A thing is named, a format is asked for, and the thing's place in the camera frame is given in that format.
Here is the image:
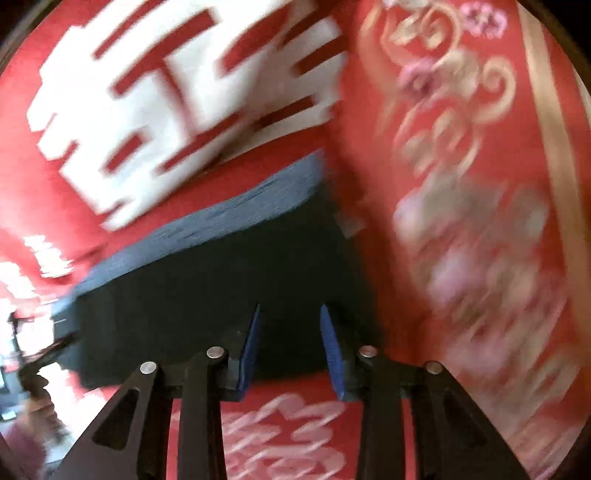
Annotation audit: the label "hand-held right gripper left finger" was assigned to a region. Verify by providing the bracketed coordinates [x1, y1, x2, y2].
[51, 304, 262, 480]

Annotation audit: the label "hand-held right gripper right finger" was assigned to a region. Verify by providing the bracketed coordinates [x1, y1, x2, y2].
[320, 305, 532, 480]

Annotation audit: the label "black pants with blue waistband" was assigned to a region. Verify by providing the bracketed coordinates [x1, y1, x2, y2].
[51, 150, 384, 393]

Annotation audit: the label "red embroidered cushion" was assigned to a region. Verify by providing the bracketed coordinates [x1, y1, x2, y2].
[168, 0, 589, 480]

